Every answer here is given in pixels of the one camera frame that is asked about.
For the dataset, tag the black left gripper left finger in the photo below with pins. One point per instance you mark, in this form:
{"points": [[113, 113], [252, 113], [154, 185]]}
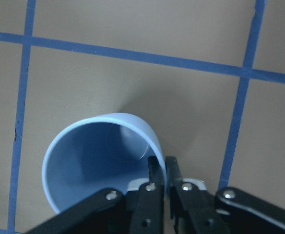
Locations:
{"points": [[108, 211]]}

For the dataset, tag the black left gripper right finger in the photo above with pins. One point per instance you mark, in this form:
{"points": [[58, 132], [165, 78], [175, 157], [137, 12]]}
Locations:
{"points": [[229, 211]]}

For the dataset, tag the light blue cup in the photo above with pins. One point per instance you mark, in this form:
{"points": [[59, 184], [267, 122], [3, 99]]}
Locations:
{"points": [[106, 151]]}

